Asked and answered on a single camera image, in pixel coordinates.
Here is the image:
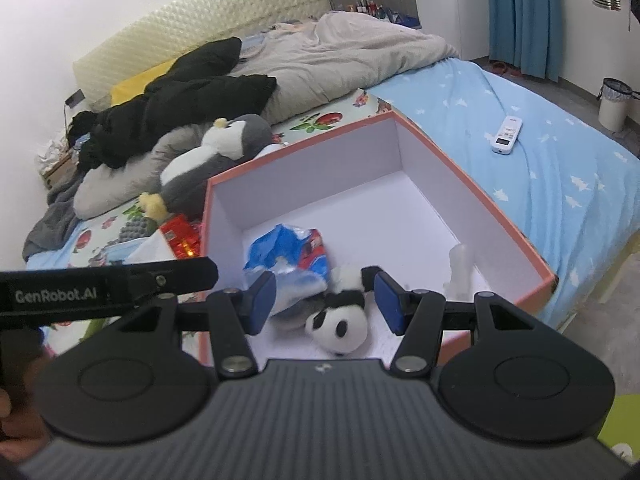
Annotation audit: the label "panda plush toy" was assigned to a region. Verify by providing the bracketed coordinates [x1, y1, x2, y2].
[305, 266, 373, 357]

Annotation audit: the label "crumpled white cloth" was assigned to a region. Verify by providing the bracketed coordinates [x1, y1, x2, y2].
[35, 132, 71, 171]

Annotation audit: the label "person's left hand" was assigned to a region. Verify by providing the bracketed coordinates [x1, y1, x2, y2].
[0, 387, 51, 461]

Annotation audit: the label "dark grey blanket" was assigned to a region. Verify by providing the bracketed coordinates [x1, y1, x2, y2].
[22, 170, 83, 263]

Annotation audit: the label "row of small bottles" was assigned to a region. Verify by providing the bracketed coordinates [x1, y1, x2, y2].
[345, 0, 401, 18]

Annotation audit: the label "blue star bedsheet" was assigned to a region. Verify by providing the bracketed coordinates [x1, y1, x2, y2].
[25, 57, 640, 331]

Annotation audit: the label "white hair scrunchie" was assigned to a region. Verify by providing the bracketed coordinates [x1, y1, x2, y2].
[446, 244, 473, 298]

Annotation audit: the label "red snack packet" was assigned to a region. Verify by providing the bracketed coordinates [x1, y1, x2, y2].
[160, 214, 203, 261]

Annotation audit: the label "orange cardboard box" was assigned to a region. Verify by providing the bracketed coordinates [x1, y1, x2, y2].
[197, 111, 558, 368]

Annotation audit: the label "yellow pillow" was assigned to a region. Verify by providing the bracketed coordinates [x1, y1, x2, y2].
[110, 57, 181, 107]

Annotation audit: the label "fruit print tablecloth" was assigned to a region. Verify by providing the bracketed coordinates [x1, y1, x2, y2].
[45, 87, 401, 361]

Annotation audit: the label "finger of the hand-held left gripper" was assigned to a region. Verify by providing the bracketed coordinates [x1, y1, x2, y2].
[125, 256, 220, 307]

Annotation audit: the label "white tissue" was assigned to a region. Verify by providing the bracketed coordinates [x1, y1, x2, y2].
[125, 235, 178, 263]

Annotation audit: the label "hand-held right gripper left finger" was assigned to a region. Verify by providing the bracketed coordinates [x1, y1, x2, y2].
[107, 270, 277, 378]

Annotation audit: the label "lime green cloth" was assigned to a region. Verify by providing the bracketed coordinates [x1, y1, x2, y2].
[597, 392, 640, 466]

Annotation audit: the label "wooden nightstand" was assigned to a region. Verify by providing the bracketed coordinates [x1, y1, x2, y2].
[40, 152, 76, 191]

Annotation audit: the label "blue white plastic bag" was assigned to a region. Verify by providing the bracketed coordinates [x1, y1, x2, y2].
[243, 223, 331, 321]

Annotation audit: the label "black jacket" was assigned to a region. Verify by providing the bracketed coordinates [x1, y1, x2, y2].
[67, 36, 278, 171]

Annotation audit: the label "blue curtain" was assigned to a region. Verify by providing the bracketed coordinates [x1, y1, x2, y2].
[484, 0, 563, 81]

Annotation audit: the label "white trash bin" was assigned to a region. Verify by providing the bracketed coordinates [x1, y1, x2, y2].
[597, 77, 640, 132]

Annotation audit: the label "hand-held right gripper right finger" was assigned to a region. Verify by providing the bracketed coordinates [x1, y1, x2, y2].
[360, 266, 556, 378]

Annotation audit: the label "grey penguin plush toy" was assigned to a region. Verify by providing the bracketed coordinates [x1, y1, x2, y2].
[139, 113, 275, 221]

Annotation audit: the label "white remote control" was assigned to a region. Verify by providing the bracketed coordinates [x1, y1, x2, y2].
[489, 115, 523, 155]

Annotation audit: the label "grey duvet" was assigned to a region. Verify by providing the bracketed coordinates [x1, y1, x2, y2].
[72, 10, 461, 221]

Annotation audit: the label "blue face mask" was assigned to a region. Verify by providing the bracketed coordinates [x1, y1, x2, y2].
[102, 237, 146, 266]

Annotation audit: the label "beige padded headboard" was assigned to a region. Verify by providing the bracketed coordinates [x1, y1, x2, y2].
[72, 0, 331, 106]

